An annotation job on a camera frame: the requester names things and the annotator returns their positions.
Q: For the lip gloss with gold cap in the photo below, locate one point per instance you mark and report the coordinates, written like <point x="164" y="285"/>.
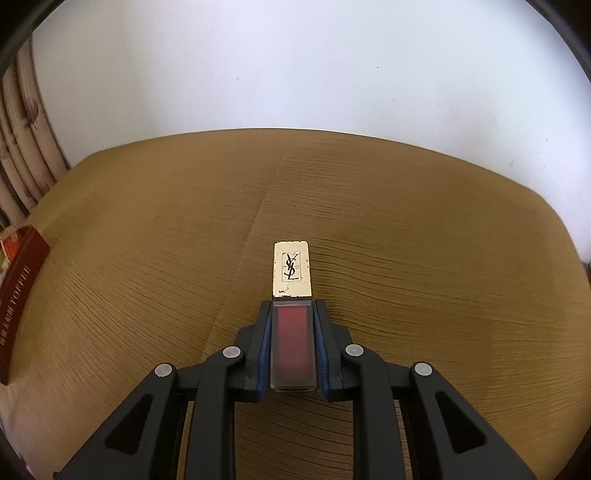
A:
<point x="291" y="272"/>

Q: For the patterned curtain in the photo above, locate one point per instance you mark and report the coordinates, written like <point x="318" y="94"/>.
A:
<point x="27" y="152"/>

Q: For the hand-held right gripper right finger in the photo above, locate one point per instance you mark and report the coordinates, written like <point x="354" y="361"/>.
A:
<point x="322" y="350"/>

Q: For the dark red cardboard box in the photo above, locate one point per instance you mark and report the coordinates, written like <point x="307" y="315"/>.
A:
<point x="21" y="295"/>

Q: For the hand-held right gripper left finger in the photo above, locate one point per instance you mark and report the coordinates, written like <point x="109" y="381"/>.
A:
<point x="264" y="350"/>

